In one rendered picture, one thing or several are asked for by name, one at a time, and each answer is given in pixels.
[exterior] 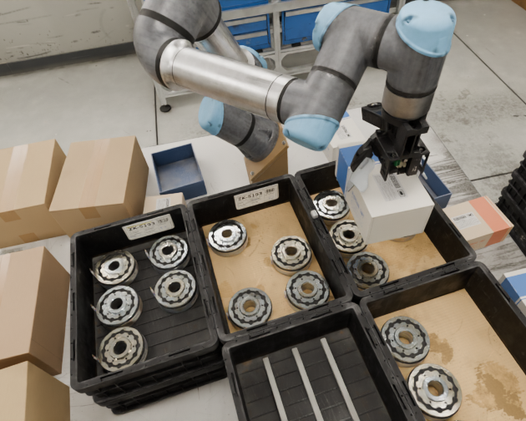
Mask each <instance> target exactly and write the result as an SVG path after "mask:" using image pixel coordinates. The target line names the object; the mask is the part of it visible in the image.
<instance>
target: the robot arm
mask: <svg viewBox="0 0 526 421"><path fill-rule="evenodd" d="M221 17H222V9H221V5H220V2H219V0H144V4H143V6H142V8H141V9H140V12H139V15H138V17H137V18H136V20H135V23H134V31H133V39H134V48H135V52H136V54H137V56H138V59H139V61H140V63H141V65H142V66H143V68H144V70H145V71H146V72H147V74H148V75H149V76H150V77H151V78H152V79H153V80H154V81H155V82H157V83H158V84H160V85H162V86H164V87H166V88H167V89H172V90H174V91H183V90H185V89H188V90H189V91H192V92H195V93H197V94H201V95H204V96H205V97H204V98H203V100H202V102H201V104H200V109H199V115H198V118H199V123H200V127H201V128H202V129H204V130H206V131H207V132H209V133H210V134H212V135H214V136H216V137H218V138H220V139H222V140H224V141H226V142H227V143H229V144H231V145H234V146H235V147H236V148H237V149H238V150H239V151H240V152H241V153H242V154H243V155H244V156H245V157H246V158H247V159H248V160H251V161H253V162H260V161H262V160H263V159H265V158H266V157H267V156H268V155H269V154H270V153H271V151H272V150H273V149H274V147H275V145H276V142H277V140H278V136H279V126H278V124H277V123H280V124H283V125H284V129H283V135H284V136H285V137H286V138H287V139H289V140H291V141H292V142H294V143H296V144H298V145H301V146H303V147H305V148H307V149H309V150H314V151H323V150H325V149H326V148H327V146H328V145H329V143H330V142H331V140H332V138H333V137H334V135H335V133H336V131H337V130H338V129H339V127H340V123H341V119H342V117H343V115H344V113H345V112H346V109H347V107H348V105H349V103H350V101H351V99H352V96H353V94H354V93H355V91H356V89H357V86H358V84H359V83H360V81H361V79H362V75H363V74H364V72H365V70H366V68H367V66H368V67H372V68H377V69H383V70H386V71H387V78H386V83H385V87H384V91H383V96H382V102H381V103H380V102H376V103H371V104H368V105H367V106H365V107H362V120H364V121H366V122H367V123H369V124H372V125H374V126H376V127H378V128H379V129H376V130H375V132H374V133H373V134H372V135H371V136H370V138H368V140H367V141H366V142H365V143H364V144H363V145H362V146H361V147H360V148H359V149H358V150H357V152H356V153H355V155H354V157H353V159H352V162H351V165H350V167H351V168H350V169H349V172H348V175H347V178H346V191H347V192H349V191H350V189H351V188H352V187H353V186H355V187H356V188H357V189H358V190H359V191H360V192H364V191H366V190H367V187H368V176H369V174H370V173H371V172H372V171H373V169H374V167H375V160H373V159H372V157H373V154H374V155H375V156H376V157H378V159H379V161H380V163H381V165H382V166H381V169H380V174H381V175H382V178H383V179H384V181H387V176H388V175H390V174H393V173H397V175H400V174H404V173H406V175H407V176H410V175H417V177H418V176H419V174H420V173H421V174H422V175H423V176H424V178H425V179H427V177H426V175H425V173H424V172H423V171H424V169H425V166H426V163H427V160H428V157H429V155H430V151H429V149H428V148H427V146H426V145H425V144H424V143H423V141H422V139H421V138H420V137H421V134H426V133H427V132H428V130H429V127H430V126H429V125H428V123H427V121H426V120H425V119H426V118H427V113H428V111H429V110H430V108H431V105H432V100H433V97H434V94H435V92H436V89H437V85H438V82H439V79H440V76H441V73H442V71H443V66H444V64H445V60H446V57H447V55H448V53H449V51H450V49H451V46H452V42H451V41H452V37H453V31H454V28H455V25H456V15H455V12H454V11H453V10H452V9H451V8H450V7H449V6H448V5H447V4H445V3H441V2H438V1H433V0H429V1H423V0H417V1H413V2H410V3H408V4H406V5H405V6H403V7H402V9H401V10H400V12H399V14H396V15H395V14H391V13H385V12H381V11H377V10H373V9H369V8H363V7H360V6H359V5H357V4H349V3H336V2H333V3H328V4H327V5H326V6H325V7H324V8H323V9H322V10H321V11H320V12H319V14H318V16H317V18H316V21H315V23H316V26H315V28H314V29H313V33H312V42H313V46H314V48H315V49H316V50H317V51H318V52H319V53H318V55H317V57H316V61H315V62H314V64H313V66H312V68H311V71H310V73H309V74H308V77H307V79H306V80H304V79H299V78H297V77H293V76H290V75H287V74H282V73H279V72H276V71H273V70H269V69H267V63H266V61H265V60H264V58H263V57H262V56H260V55H259V53H257V52H256V51H255V50H254V49H252V48H249V47H246V46H242V45H239V44H238V43H237V41H236V40H235V38H234V36H233V35H232V33H231V32H230V30H229V29H228V28H227V26H226V25H225V23H224V21H223V19H222V18H221ZM194 44H195V45H196V46H197V48H198V49H197V48H195V46H194ZM276 122H277V123H276ZM372 152H373V153H372ZM423 155H424V156H425V157H426V158H425V160H424V163H423V165H422V156H423Z"/></svg>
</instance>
